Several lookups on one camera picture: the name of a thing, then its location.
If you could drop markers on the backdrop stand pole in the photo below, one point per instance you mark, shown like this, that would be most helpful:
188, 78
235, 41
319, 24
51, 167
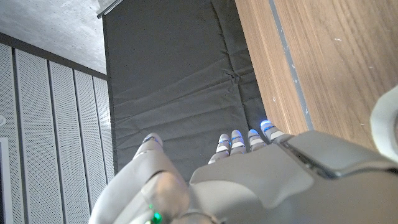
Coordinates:
109, 8

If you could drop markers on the black backdrop curtain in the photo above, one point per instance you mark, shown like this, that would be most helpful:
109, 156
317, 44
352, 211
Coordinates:
171, 77

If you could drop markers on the wooden table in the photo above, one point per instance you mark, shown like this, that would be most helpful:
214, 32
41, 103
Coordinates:
290, 62

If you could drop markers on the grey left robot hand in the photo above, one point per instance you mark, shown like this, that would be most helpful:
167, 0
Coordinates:
248, 193

